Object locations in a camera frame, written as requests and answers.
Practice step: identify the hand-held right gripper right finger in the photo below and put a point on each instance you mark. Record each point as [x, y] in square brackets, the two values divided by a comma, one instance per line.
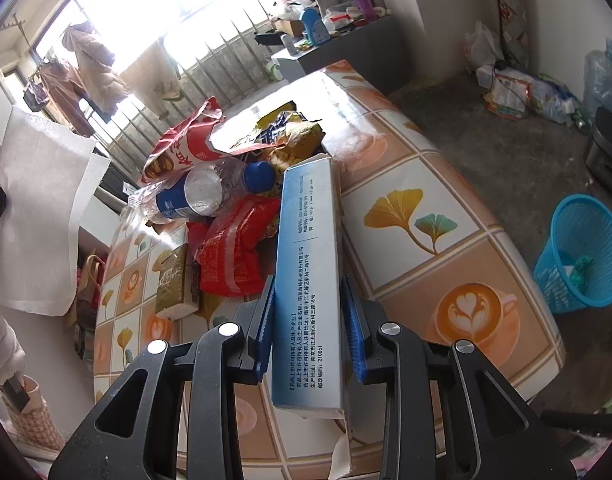
[353, 332]

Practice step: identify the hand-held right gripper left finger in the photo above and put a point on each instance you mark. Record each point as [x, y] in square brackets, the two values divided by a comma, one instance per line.
[265, 332]

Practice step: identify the white cloth sheet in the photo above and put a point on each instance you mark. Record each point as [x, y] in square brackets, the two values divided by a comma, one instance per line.
[36, 200]

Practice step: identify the blue and white carton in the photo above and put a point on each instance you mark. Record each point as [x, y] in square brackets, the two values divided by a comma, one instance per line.
[306, 260]

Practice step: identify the clear plastic bottle blue label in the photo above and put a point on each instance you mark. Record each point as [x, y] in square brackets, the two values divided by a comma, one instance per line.
[206, 190]

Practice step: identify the yellow noodle packet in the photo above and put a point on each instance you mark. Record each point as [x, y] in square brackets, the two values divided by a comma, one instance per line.
[301, 140]

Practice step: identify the blue plastic waste basket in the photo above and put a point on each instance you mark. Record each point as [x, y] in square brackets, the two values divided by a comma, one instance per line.
[576, 230]

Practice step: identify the olive green small carton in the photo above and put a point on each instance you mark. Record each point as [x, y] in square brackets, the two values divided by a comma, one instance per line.
[173, 280]

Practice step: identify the tan tote bag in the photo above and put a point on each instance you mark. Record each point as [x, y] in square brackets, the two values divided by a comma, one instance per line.
[88, 280]

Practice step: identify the white padded cloth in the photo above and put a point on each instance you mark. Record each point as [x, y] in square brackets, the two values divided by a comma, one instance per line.
[1, 345]

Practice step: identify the hanging pink garment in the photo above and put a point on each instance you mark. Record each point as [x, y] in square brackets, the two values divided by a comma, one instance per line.
[66, 100]

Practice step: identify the tile-patterned tablecloth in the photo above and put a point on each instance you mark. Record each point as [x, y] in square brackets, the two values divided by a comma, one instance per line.
[436, 200]

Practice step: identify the hanging beige jacket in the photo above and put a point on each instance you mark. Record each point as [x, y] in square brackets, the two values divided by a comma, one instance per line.
[96, 65]

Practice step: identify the red and white snack bag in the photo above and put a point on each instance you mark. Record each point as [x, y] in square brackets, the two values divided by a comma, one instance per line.
[186, 150]

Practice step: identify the purple snack packet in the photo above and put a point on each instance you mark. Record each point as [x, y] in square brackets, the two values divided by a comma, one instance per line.
[270, 132]

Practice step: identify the pink woven bag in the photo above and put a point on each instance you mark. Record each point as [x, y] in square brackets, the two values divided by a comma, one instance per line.
[36, 425]

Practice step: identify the beige hanging cloth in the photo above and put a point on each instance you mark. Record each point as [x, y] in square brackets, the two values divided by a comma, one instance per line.
[158, 70]

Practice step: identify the green crumpled wrapper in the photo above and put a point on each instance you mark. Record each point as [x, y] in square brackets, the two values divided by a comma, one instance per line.
[581, 267]

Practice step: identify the white and green bag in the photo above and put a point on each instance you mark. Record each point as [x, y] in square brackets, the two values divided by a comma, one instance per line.
[273, 69]

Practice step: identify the grey cabinet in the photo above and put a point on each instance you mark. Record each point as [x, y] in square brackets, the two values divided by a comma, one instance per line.
[356, 55]

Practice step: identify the metal window railing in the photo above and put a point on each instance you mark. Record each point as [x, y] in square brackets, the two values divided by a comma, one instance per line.
[226, 45]

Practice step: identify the pile of packets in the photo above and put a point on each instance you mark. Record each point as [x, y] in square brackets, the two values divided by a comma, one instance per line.
[526, 95]

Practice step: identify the black chair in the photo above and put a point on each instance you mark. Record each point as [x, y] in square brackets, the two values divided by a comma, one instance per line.
[268, 38]

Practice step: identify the cardboard box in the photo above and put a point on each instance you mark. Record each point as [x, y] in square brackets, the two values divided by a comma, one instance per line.
[288, 27]

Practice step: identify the blue detergent bottle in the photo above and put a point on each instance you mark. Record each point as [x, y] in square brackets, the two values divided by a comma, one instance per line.
[316, 27]

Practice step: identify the black rice cooker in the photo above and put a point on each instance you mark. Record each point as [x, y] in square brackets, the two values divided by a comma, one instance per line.
[608, 150]

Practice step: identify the white plastic bag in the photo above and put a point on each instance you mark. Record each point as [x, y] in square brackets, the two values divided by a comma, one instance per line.
[295, 10]
[481, 45]

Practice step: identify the purple cup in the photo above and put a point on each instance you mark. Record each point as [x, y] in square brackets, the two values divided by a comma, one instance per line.
[363, 5]

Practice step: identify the large clear water jug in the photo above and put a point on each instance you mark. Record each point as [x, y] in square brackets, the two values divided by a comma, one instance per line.
[606, 80]

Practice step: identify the hanging packet strip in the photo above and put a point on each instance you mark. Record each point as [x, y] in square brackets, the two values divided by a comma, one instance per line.
[513, 10]

